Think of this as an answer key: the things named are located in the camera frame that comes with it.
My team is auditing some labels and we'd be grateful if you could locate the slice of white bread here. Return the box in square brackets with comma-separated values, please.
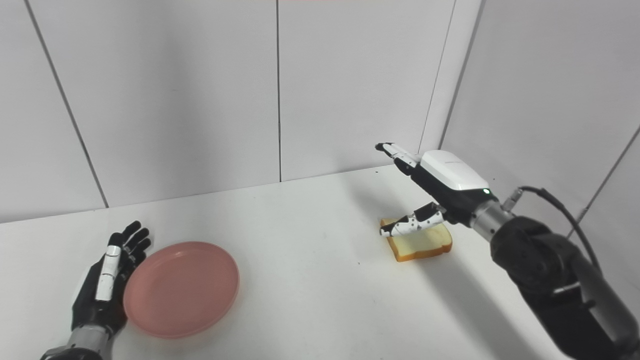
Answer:
[380, 217, 454, 263]

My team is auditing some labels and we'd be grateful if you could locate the pink round plate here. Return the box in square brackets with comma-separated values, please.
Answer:
[123, 241, 240, 340]

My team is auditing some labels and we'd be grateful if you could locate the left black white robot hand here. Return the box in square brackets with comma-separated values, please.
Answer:
[71, 220, 153, 337]

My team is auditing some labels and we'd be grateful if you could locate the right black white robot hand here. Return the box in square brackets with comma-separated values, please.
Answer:
[375, 142, 501, 239]

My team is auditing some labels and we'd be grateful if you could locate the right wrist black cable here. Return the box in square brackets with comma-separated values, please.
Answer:
[502, 186, 604, 277]

